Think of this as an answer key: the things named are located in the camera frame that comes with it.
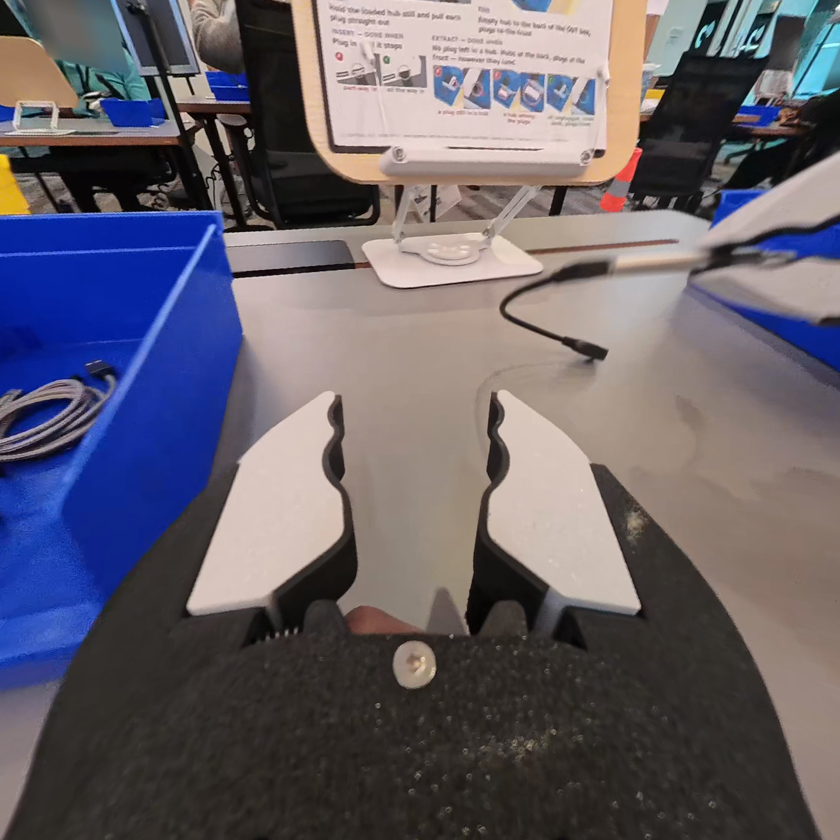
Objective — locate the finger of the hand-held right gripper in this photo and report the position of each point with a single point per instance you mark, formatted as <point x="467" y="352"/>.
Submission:
<point x="787" y="289"/>
<point x="787" y="203"/>

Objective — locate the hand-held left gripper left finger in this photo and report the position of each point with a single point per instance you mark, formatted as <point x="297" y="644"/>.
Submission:
<point x="275" y="518"/>

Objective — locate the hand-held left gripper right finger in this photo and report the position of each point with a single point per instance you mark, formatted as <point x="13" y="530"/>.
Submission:
<point x="558" y="518"/>

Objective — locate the wooden office desk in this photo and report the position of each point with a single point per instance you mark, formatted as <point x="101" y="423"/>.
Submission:
<point x="754" y="124"/>

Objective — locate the black office chair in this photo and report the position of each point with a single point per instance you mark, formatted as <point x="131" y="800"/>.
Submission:
<point x="695" y="111"/>
<point x="282" y="131"/>

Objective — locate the orange cone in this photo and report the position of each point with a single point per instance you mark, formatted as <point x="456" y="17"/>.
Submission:
<point x="620" y="190"/>

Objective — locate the printed instruction sheet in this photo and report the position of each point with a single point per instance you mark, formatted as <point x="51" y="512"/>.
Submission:
<point x="459" y="128"/>

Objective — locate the black tripod with sheet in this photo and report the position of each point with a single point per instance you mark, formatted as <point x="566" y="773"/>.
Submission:
<point x="439" y="197"/>

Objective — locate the grey table with wooden edge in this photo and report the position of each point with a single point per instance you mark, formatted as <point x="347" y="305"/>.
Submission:
<point x="98" y="138"/>

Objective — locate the yellow plastic bin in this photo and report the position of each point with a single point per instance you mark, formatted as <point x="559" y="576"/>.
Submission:
<point x="10" y="190"/>

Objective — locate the small blue plastic bin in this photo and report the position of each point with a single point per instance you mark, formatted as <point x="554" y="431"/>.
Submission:
<point x="226" y="85"/>

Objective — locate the black sign stand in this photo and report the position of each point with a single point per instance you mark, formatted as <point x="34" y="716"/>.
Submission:
<point x="170" y="39"/>

